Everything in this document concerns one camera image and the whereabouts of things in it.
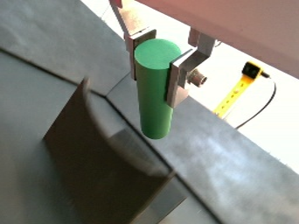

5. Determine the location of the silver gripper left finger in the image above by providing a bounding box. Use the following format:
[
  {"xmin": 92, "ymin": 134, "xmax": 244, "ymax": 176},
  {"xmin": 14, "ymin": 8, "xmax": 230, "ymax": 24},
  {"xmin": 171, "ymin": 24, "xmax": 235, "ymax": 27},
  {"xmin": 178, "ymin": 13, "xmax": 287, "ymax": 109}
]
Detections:
[{"xmin": 108, "ymin": 0, "xmax": 156, "ymax": 79}]

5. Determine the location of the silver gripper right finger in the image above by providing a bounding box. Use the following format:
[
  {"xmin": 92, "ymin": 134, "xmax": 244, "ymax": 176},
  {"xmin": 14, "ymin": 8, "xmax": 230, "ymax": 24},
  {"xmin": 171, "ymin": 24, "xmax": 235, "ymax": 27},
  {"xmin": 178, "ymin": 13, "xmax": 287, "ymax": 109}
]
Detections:
[{"xmin": 166, "ymin": 28, "xmax": 215, "ymax": 108}]

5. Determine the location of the green cylinder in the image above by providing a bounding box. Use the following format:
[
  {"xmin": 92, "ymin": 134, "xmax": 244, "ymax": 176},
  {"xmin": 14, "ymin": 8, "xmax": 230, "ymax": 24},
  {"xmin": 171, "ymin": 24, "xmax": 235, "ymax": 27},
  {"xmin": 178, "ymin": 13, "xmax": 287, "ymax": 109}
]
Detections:
[{"xmin": 135, "ymin": 38, "xmax": 182, "ymax": 139}]

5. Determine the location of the yellow tape measure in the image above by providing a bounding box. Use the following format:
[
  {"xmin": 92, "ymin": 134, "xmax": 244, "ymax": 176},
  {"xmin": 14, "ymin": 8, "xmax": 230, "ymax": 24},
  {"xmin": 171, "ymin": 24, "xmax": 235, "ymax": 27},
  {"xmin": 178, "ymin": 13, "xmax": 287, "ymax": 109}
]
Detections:
[{"xmin": 212, "ymin": 61, "xmax": 264, "ymax": 118}]

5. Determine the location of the black curved cradle holder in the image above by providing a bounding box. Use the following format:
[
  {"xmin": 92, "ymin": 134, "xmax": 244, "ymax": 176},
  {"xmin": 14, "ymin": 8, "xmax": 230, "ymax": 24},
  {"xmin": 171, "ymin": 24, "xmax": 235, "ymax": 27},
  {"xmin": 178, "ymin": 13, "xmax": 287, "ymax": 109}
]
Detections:
[{"xmin": 43, "ymin": 80, "xmax": 186, "ymax": 224}]

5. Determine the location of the black cable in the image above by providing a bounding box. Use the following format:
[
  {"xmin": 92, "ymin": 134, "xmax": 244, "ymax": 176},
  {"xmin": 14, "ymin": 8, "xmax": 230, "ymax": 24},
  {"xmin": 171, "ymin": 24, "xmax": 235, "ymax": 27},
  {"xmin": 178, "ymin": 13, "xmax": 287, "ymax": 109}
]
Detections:
[{"xmin": 235, "ymin": 76, "xmax": 278, "ymax": 130}]

